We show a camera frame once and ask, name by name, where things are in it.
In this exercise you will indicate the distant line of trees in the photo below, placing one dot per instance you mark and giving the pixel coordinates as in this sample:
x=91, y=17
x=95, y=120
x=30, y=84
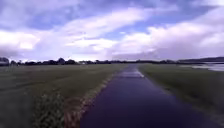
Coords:
x=83, y=62

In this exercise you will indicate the distant dark hill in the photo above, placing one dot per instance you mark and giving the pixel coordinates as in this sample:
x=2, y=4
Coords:
x=203, y=60

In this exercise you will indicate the green grass field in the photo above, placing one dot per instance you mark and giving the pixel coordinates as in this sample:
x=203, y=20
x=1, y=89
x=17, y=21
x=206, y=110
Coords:
x=43, y=86
x=186, y=83

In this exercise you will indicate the dark asphalt path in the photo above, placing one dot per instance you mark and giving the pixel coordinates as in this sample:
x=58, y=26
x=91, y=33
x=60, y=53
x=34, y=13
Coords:
x=133, y=103

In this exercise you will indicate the water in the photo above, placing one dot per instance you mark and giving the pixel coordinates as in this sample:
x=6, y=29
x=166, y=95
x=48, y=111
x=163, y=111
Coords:
x=210, y=67

